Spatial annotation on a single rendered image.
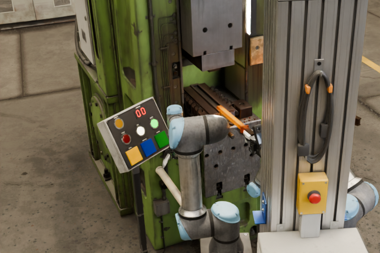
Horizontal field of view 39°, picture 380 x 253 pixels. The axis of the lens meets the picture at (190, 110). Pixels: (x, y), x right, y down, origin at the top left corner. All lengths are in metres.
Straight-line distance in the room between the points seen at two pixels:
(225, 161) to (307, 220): 1.47
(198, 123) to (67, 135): 3.16
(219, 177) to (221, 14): 0.99
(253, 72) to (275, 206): 1.60
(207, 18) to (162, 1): 0.25
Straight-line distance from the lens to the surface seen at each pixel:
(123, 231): 3.88
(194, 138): 2.07
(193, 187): 2.18
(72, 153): 4.84
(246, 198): 3.50
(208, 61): 2.98
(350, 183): 2.46
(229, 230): 2.30
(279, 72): 1.59
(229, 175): 3.32
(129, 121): 2.77
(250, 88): 3.35
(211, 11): 2.89
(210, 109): 3.18
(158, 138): 2.85
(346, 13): 1.58
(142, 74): 3.01
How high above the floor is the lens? 2.45
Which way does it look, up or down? 27 degrees down
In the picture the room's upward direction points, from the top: 3 degrees counter-clockwise
